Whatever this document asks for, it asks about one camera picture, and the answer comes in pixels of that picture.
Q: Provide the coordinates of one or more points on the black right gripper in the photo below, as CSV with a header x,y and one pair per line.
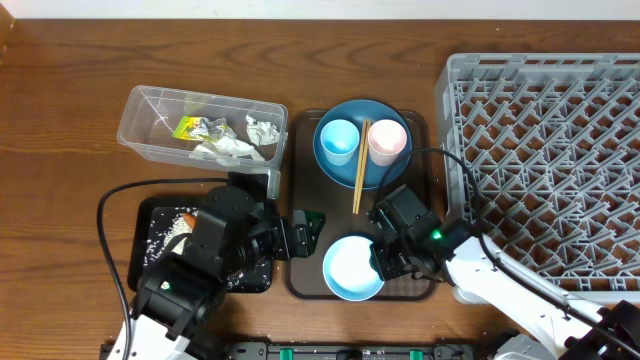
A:
x,y
385,266

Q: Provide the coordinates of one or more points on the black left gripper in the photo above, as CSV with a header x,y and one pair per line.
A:
x,y
295,248

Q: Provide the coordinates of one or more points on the light blue bowl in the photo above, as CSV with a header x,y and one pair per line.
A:
x,y
347,270

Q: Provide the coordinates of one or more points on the wooden chopstick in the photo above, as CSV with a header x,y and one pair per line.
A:
x,y
365,158
360,164

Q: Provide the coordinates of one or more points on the light blue cup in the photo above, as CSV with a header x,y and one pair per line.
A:
x,y
339,139

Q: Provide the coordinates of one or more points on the orange carrot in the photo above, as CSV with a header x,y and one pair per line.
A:
x,y
189,219

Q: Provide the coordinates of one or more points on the white paper tissue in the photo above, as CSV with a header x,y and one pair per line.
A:
x,y
223,149

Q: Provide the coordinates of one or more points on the aluminium foil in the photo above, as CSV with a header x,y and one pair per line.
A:
x,y
211,130

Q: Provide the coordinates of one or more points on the yellow green snack wrapper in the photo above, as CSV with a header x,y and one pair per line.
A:
x,y
188,128

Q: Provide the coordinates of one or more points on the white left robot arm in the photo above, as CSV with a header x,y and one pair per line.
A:
x,y
171,299

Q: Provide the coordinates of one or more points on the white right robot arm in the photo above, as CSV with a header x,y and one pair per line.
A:
x,y
566,325

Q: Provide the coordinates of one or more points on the clear plastic waste bin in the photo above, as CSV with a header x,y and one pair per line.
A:
x,y
153,113

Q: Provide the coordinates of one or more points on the grey dishwasher rack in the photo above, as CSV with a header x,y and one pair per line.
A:
x,y
544,148

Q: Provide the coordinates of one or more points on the brown serving tray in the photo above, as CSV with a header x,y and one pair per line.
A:
x,y
311,189

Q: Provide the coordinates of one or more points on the pink cup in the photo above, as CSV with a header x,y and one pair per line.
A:
x,y
386,139

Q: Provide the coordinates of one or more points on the spilled white rice grains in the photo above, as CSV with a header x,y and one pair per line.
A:
x,y
167,222

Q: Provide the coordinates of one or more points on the black plastic tray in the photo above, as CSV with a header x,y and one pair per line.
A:
x,y
142,222

